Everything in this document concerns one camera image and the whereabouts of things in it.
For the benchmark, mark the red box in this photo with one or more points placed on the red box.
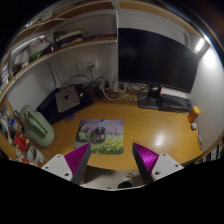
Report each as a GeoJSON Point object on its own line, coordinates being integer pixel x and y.
{"type": "Point", "coordinates": [20, 141]}

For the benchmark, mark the ruler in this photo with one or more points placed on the ruler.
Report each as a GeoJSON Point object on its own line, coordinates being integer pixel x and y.
{"type": "Point", "coordinates": [200, 139]}

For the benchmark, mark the white flat box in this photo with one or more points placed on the white flat box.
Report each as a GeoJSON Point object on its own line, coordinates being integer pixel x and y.
{"type": "Point", "coordinates": [173, 91]}

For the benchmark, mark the orange bottle with yellow cap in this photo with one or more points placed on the orange bottle with yellow cap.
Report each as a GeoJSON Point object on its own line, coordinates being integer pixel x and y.
{"type": "Point", "coordinates": [193, 115]}

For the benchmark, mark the black keyboard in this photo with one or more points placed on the black keyboard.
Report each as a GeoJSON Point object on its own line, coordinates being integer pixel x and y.
{"type": "Point", "coordinates": [175, 102]}

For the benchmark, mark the wooden shelf unit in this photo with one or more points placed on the wooden shelf unit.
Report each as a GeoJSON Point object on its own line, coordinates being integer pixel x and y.
{"type": "Point", "coordinates": [60, 40]}

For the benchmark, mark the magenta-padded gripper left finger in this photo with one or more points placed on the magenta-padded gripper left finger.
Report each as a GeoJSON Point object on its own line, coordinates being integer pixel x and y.
{"type": "Point", "coordinates": [76, 160]}

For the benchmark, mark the person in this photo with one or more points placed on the person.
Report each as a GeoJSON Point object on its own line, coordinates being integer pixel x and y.
{"type": "Point", "coordinates": [126, 180]}

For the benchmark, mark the black computer monitor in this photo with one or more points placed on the black computer monitor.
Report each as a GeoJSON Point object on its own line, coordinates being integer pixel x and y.
{"type": "Point", "coordinates": [153, 56]}

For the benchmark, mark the white wall outlet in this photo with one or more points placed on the white wall outlet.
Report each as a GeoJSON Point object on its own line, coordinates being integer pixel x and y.
{"type": "Point", "coordinates": [88, 65]}

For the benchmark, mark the white cup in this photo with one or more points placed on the white cup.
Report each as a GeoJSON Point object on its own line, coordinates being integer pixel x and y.
{"type": "Point", "coordinates": [35, 154]}

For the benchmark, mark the small grey flat piece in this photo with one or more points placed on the small grey flat piece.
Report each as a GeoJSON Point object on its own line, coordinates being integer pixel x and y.
{"type": "Point", "coordinates": [70, 118]}

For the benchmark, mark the small white case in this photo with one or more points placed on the small white case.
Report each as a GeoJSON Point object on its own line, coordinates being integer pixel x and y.
{"type": "Point", "coordinates": [193, 126]}

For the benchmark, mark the transparent computer mouse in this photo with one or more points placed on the transparent computer mouse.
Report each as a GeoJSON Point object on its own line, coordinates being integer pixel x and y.
{"type": "Point", "coordinates": [99, 135]}

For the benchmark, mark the silver mini computer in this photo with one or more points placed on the silver mini computer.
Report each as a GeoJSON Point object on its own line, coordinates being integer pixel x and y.
{"type": "Point", "coordinates": [66, 99]}

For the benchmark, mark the cherry blossom print mouse pad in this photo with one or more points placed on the cherry blossom print mouse pad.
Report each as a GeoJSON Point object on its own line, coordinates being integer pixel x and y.
{"type": "Point", "coordinates": [115, 140]}

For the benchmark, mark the white power strip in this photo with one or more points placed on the white power strip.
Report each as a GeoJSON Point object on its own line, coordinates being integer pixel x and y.
{"type": "Point", "coordinates": [115, 87]}

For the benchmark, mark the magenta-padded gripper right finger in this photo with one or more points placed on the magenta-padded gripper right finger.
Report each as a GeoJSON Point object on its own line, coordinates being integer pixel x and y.
{"type": "Point", "coordinates": [148, 160]}

